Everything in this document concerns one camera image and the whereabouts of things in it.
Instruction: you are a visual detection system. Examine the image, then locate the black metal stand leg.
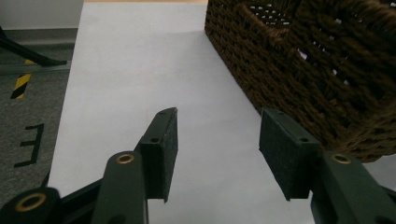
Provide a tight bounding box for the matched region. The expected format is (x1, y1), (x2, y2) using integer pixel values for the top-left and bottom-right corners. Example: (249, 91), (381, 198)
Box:
(0, 26), (68, 67)

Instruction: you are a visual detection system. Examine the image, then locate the brown woven basket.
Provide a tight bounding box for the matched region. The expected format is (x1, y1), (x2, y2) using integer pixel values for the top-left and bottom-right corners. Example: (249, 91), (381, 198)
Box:
(204, 0), (396, 163)

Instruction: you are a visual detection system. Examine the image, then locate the black floor tape mark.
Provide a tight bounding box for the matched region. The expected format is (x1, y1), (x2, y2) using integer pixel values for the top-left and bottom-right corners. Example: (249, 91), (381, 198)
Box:
(13, 122), (45, 169)

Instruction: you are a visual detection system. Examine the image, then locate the yellow black striped floor tape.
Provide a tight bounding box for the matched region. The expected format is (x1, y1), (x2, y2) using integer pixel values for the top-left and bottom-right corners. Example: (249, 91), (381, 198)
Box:
(9, 59), (35, 101)

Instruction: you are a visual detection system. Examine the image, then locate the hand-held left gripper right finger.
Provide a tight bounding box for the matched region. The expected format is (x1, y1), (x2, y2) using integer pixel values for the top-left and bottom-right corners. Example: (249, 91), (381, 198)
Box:
(259, 107), (396, 224)

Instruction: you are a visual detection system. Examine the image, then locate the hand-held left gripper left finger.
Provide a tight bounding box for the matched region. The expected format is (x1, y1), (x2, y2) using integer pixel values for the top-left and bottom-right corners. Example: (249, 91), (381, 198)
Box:
(91, 106), (179, 224)

